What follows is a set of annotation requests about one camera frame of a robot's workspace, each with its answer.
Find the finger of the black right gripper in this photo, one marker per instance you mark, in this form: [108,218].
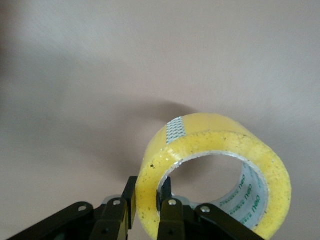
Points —
[112,220]
[175,220]

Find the yellow packing tape roll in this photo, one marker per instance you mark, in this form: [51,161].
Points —
[200,140]

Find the brown table cloth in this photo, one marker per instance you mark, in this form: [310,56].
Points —
[125,62]

